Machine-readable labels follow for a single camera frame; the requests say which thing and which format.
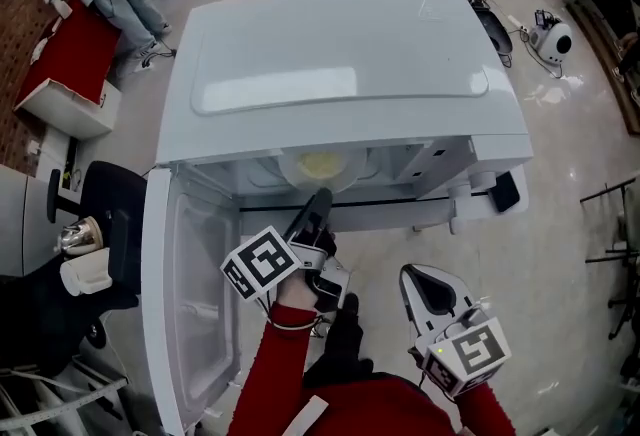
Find person's left forearm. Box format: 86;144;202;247
227;269;324;436

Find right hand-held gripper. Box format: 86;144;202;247
398;263;513;399

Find person's black leg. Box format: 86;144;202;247
302;292;375;388

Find person's red torso clothing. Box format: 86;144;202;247
298;372;467;436

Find white round device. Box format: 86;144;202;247
528;10;574;66

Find red and white box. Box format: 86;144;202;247
13;0;124;141

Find white perforated rails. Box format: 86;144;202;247
0;362;130;436

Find yellow food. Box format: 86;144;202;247
296;151;350;179

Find clear plastic bowl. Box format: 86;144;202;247
277;147;370;196

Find dark wooden cabinet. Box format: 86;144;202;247
569;0;640;136

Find silver kettle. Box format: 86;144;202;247
53;216;105;258

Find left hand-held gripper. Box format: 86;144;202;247
220;188;351;314

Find black phone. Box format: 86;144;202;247
487;170;522;215

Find black office chair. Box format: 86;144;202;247
46;160;149;311

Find black metal stand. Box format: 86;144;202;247
579;177;640;341

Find person's right forearm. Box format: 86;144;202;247
453;379;517;436

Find white cup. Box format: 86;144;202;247
59;247;114;298

